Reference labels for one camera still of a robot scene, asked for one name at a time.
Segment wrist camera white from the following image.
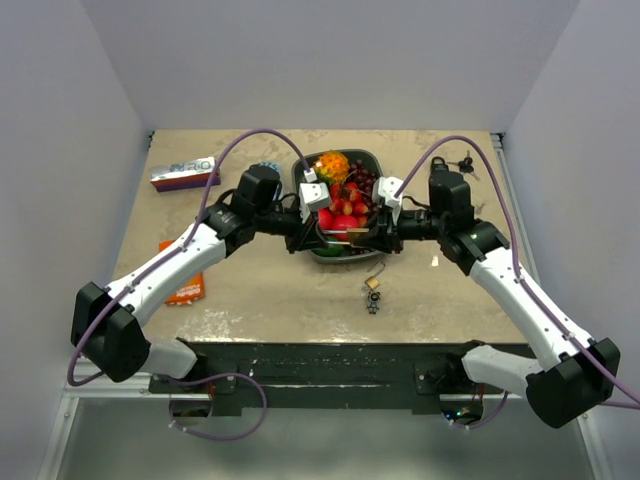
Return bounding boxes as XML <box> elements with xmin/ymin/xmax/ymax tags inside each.
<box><xmin>372</xmin><ymin>177</ymin><xmax>403</xmax><ymax>224</ymax></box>
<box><xmin>298</xmin><ymin>168</ymin><xmax>331</xmax><ymax>222</ymax></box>

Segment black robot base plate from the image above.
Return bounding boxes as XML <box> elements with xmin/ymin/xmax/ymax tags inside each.
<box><xmin>150</xmin><ymin>343</ymin><xmax>478</xmax><ymax>416</ymax></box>

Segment left red apple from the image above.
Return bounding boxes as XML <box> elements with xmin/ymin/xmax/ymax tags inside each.
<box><xmin>317</xmin><ymin>209</ymin><xmax>333</xmax><ymax>231</ymax></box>

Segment purple grape bunch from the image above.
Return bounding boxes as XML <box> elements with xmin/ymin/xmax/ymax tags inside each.
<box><xmin>345</xmin><ymin>160</ymin><xmax>379</xmax><ymax>207</ymax></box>

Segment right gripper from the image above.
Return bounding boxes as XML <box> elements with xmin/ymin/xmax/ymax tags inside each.
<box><xmin>350</xmin><ymin>204</ymin><xmax>442</xmax><ymax>256</ymax></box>

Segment strawberry pile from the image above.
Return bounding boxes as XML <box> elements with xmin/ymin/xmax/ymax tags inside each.
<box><xmin>329</xmin><ymin>182</ymin><xmax>372</xmax><ymax>226</ymax></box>

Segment purple cable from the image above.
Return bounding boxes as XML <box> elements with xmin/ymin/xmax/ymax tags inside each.
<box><xmin>394</xmin><ymin>135</ymin><xmax>640</xmax><ymax>431</ymax></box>
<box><xmin>66</xmin><ymin>128</ymin><xmax>319</xmax><ymax>441</ymax></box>

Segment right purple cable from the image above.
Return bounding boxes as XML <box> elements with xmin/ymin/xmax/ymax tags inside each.
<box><xmin>394</xmin><ymin>135</ymin><xmax>640</xmax><ymax>431</ymax></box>

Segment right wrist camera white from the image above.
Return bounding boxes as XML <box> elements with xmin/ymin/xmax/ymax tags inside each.
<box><xmin>372</xmin><ymin>177</ymin><xmax>403</xmax><ymax>224</ymax></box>

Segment aluminium frame rail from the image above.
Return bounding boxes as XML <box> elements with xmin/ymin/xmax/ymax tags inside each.
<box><xmin>38</xmin><ymin>374</ymin><xmax>212</xmax><ymax>479</ymax></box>

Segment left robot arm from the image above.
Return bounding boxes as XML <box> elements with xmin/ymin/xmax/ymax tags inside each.
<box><xmin>71</xmin><ymin>165</ymin><xmax>331</xmax><ymax>392</ymax></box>

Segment black Kaijing padlock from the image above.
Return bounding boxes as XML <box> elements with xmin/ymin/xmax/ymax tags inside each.
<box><xmin>430</xmin><ymin>156</ymin><xmax>449</xmax><ymax>174</ymax></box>

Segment orange pineapple toy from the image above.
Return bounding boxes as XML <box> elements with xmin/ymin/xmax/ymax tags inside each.
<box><xmin>312</xmin><ymin>151</ymin><xmax>349</xmax><ymax>186</ymax></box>

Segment green lime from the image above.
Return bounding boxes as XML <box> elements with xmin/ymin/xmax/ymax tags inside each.
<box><xmin>312</xmin><ymin>243</ymin><xmax>344</xmax><ymax>258</ymax></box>

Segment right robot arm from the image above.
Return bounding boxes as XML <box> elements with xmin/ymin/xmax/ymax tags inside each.
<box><xmin>356</xmin><ymin>167</ymin><xmax>620</xmax><ymax>428</ymax></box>

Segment small brass padlock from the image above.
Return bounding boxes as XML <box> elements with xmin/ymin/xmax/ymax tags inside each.
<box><xmin>364</xmin><ymin>261</ymin><xmax>386</xmax><ymax>291</ymax></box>

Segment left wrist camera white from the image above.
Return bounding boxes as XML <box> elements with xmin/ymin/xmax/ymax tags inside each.
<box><xmin>298</xmin><ymin>168</ymin><xmax>331</xmax><ymax>222</ymax></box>

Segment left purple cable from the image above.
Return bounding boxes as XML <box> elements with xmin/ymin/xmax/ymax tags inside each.
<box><xmin>66</xmin><ymin>128</ymin><xmax>319</xmax><ymax>441</ymax></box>

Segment black head keys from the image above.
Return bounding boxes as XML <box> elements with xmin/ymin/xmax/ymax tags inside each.
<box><xmin>449</xmin><ymin>151</ymin><xmax>479</xmax><ymax>181</ymax></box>

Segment purple white toothpaste box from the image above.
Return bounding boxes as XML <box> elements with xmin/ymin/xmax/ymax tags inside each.
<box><xmin>149</xmin><ymin>156</ymin><xmax>215</xmax><ymax>193</ymax></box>

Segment orange razor package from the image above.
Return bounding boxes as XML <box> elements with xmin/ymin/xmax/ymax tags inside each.
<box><xmin>165</xmin><ymin>272</ymin><xmax>206</xmax><ymax>306</ymax></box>

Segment red apple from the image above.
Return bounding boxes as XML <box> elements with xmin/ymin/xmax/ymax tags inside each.
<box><xmin>317</xmin><ymin>209</ymin><xmax>333</xmax><ymax>231</ymax></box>
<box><xmin>331</xmin><ymin>215</ymin><xmax>360</xmax><ymax>242</ymax></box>

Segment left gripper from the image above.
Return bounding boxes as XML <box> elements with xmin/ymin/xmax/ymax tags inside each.
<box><xmin>257</xmin><ymin>203</ymin><xmax>333</xmax><ymax>255</ymax></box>

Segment right red apple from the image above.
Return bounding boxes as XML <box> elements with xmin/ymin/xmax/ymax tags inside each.
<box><xmin>331</xmin><ymin>215</ymin><xmax>360</xmax><ymax>242</ymax></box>

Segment grey fruit tray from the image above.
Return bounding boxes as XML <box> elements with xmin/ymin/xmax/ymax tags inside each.
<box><xmin>291</xmin><ymin>148</ymin><xmax>401</xmax><ymax>265</ymax></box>

